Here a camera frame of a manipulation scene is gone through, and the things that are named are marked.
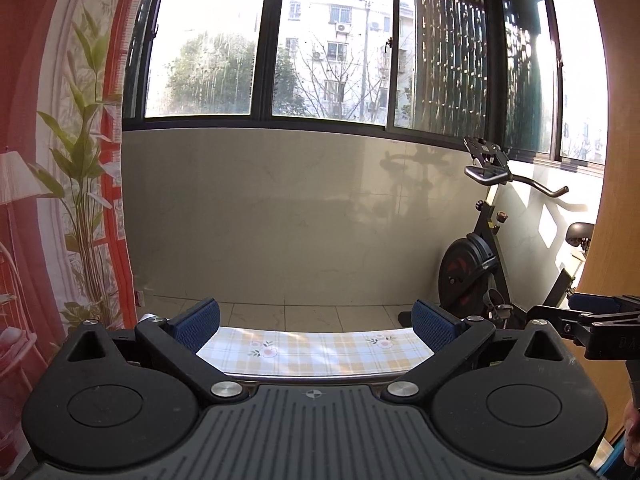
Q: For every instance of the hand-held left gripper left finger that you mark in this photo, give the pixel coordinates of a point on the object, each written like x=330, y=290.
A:
x=197, y=325

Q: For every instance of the printed wall cloth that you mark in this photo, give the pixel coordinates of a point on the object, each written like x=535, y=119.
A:
x=40, y=110

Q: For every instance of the black exercise bike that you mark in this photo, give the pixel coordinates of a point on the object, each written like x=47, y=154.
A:
x=465, y=265

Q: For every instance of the black framed window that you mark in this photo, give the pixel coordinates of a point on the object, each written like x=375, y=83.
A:
x=267, y=45

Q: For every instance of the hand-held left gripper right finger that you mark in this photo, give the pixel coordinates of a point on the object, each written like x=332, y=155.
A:
x=432, y=327

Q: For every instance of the person's right hand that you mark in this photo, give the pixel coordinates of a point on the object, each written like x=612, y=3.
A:
x=634, y=432

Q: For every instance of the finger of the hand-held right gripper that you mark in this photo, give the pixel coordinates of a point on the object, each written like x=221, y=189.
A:
x=560, y=321
x=595, y=302

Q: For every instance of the long metal pole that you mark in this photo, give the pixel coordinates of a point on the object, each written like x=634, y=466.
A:
x=310, y=379

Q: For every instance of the wooden board panel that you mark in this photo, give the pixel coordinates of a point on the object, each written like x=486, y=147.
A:
x=607, y=240

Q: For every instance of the white apartment building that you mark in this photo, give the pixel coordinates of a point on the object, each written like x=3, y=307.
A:
x=345, y=55

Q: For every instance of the blue plastic object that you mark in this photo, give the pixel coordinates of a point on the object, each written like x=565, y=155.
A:
x=614, y=457

